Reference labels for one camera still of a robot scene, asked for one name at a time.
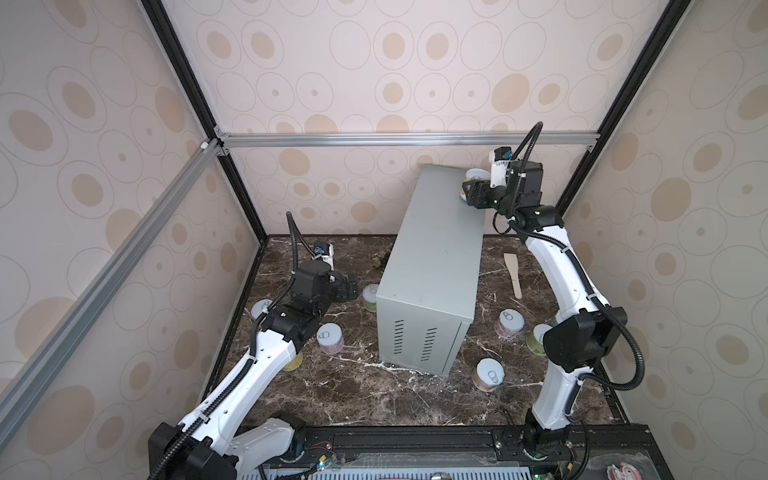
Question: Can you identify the orange label can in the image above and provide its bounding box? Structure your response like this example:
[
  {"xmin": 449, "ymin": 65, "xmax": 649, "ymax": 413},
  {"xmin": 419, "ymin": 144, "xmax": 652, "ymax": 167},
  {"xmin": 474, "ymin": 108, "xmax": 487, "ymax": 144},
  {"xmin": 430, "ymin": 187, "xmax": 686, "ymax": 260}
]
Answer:
[{"xmin": 460, "ymin": 168, "xmax": 491, "ymax": 203}]

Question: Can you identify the pink label can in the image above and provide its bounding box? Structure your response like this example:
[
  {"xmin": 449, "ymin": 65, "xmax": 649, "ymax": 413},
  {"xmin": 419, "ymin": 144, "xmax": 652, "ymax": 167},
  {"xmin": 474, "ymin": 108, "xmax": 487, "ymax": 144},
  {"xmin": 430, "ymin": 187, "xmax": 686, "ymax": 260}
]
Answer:
[
  {"xmin": 494, "ymin": 309, "xmax": 525, "ymax": 339},
  {"xmin": 316, "ymin": 323, "xmax": 344, "ymax": 356}
]

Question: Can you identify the yellow label can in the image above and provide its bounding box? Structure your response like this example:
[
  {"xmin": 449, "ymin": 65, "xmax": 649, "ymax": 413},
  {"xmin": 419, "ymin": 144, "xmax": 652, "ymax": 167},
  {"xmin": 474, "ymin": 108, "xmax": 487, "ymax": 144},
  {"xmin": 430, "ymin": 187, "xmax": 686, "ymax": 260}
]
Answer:
[{"xmin": 283, "ymin": 353, "xmax": 303, "ymax": 372}]

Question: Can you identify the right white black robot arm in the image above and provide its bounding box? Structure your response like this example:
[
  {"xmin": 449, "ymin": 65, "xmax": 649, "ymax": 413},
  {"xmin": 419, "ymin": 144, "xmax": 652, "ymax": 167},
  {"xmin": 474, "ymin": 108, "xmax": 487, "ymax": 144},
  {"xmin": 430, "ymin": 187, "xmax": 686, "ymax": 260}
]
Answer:
[{"xmin": 462, "ymin": 122, "xmax": 646, "ymax": 433}]

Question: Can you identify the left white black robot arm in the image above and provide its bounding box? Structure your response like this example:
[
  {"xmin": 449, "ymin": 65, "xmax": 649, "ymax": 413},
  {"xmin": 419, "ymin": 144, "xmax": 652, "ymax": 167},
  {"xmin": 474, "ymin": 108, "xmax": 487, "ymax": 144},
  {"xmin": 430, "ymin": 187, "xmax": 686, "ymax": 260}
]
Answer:
[{"xmin": 148, "ymin": 214, "xmax": 359, "ymax": 479}]

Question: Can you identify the green label can behind cabinet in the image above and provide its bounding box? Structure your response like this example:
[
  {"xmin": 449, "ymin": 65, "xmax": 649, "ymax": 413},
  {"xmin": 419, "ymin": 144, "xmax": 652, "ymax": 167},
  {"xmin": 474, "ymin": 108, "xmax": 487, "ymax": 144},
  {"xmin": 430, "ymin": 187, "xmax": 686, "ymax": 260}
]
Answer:
[{"xmin": 362, "ymin": 284, "xmax": 379, "ymax": 313}]

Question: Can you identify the brown label can left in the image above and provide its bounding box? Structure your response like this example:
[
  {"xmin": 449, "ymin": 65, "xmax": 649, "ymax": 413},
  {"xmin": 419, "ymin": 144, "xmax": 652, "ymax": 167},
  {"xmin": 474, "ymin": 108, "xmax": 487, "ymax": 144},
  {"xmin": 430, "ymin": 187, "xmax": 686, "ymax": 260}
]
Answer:
[{"xmin": 250, "ymin": 299, "xmax": 272, "ymax": 320}]

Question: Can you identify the wooden spatula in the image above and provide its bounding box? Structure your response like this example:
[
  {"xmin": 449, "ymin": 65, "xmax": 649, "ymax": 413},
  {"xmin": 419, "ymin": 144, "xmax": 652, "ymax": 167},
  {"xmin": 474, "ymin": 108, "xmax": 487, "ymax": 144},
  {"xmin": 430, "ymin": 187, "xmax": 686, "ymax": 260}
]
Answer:
[{"xmin": 504, "ymin": 253, "xmax": 522, "ymax": 299}]

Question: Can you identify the grey metal cabinet box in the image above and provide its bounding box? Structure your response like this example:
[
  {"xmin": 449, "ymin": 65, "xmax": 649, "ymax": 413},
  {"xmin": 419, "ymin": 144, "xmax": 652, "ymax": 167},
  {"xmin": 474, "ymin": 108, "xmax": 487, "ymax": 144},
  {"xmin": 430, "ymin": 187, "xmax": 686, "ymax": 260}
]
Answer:
[{"xmin": 376, "ymin": 165, "xmax": 485, "ymax": 377}]

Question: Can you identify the green label can right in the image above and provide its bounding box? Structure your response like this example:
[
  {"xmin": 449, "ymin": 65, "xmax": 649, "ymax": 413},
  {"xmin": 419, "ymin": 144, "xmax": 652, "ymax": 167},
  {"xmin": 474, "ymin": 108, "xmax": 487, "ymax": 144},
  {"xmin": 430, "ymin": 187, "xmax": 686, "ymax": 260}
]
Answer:
[{"xmin": 526, "ymin": 323, "xmax": 552, "ymax": 356}]

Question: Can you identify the red label can front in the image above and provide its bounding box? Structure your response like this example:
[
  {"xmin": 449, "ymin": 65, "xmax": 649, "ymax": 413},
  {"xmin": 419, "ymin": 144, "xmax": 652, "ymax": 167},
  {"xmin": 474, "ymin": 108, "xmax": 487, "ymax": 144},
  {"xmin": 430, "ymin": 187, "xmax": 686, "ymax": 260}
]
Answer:
[{"xmin": 473, "ymin": 358, "xmax": 505, "ymax": 392}]

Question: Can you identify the left diagonal aluminium bar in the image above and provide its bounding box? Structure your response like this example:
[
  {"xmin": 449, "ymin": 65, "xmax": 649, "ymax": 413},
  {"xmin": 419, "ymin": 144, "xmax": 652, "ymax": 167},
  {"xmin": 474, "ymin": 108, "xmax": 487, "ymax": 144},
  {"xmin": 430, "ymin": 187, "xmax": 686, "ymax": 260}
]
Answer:
[{"xmin": 0, "ymin": 137, "xmax": 222, "ymax": 448}]

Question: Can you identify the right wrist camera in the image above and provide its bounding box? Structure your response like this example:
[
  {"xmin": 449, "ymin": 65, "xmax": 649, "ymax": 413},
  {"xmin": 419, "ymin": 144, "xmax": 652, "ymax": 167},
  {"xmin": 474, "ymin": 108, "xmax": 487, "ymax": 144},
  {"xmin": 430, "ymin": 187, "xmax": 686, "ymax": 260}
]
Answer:
[{"xmin": 489, "ymin": 146, "xmax": 512, "ymax": 188}]

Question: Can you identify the horizontal aluminium frame bar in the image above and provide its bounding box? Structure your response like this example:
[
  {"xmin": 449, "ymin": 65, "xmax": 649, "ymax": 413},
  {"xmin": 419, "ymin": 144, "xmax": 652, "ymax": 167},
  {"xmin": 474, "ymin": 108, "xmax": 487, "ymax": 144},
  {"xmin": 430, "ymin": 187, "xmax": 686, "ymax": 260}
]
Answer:
[{"xmin": 212, "ymin": 124, "xmax": 601, "ymax": 157}]

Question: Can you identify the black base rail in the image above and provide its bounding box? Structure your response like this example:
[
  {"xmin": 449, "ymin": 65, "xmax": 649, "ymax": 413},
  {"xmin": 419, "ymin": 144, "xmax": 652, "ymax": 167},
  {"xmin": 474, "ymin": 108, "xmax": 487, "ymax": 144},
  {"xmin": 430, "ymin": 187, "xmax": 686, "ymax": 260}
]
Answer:
[{"xmin": 252, "ymin": 424, "xmax": 673, "ymax": 479}]

